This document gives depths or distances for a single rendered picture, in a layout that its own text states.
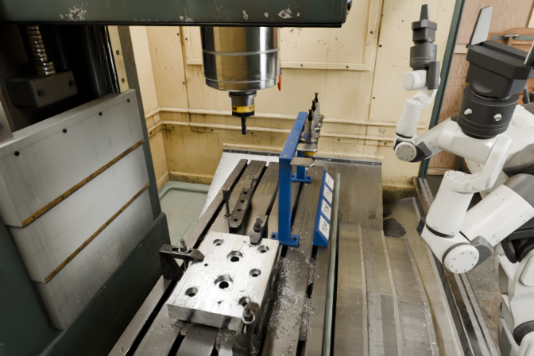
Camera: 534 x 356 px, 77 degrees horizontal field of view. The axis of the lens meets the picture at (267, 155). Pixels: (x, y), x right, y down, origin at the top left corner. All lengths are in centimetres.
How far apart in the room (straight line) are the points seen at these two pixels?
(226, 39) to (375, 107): 123
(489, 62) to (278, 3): 37
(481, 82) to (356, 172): 120
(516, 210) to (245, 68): 66
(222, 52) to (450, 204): 57
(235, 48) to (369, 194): 127
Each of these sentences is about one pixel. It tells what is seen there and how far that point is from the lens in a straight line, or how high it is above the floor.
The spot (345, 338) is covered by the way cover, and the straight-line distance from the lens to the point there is 115.
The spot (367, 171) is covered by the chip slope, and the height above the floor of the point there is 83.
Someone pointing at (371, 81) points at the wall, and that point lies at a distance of 173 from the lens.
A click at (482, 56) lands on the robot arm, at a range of 70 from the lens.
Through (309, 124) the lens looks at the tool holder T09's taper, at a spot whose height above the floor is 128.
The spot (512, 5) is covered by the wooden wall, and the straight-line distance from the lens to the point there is 358.
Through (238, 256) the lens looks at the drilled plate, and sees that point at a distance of 104.
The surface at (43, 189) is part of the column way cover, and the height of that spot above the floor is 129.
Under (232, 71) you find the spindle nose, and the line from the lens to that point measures 64.
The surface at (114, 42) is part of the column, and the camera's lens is 109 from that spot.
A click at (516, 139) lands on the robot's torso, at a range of 106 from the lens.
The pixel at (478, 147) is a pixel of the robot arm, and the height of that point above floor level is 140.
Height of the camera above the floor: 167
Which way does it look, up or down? 25 degrees down
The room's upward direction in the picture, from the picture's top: 1 degrees counter-clockwise
